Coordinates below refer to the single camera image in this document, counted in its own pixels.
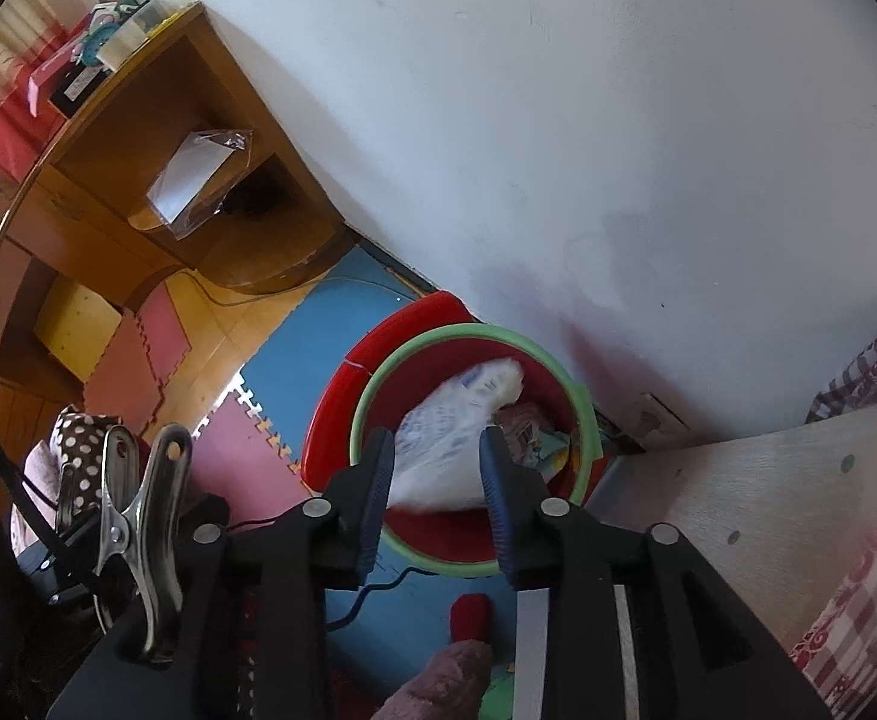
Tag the white wall socket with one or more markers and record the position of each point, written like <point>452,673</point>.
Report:
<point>663,414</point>

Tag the plastic wrapped white paper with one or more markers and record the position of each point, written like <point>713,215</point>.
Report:
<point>190,180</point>

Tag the white box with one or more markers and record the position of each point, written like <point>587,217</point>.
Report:
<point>127,37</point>

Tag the foam puzzle floor mats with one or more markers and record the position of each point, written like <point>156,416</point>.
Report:
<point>295,345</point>

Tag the red plastic stool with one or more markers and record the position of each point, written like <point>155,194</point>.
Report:
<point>333,427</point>

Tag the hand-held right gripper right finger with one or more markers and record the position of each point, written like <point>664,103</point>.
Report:
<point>498,510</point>

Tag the pale wooden bed frame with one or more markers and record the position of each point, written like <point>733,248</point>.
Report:
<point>746,502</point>

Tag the red basin green rim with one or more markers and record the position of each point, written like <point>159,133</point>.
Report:
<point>438,540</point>

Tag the teal alarm clock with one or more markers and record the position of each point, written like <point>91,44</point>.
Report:
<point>97,45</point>

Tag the red plush ball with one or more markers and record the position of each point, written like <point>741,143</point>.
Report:
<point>472,615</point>

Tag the white printed plastic bag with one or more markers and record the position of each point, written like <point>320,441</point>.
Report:
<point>438,435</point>

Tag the brown polka dot cloth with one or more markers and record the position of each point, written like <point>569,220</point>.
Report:
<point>85,442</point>

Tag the silver metal spring clip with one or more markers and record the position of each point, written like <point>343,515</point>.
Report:
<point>145,540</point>

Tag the black box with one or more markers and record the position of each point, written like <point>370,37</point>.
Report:
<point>82,90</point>

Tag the beige red curtain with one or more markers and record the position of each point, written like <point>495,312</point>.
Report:
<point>3,52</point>

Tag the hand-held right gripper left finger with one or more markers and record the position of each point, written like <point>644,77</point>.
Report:
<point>374,502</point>

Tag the wooden desk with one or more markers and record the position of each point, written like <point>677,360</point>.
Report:
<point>273,187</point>

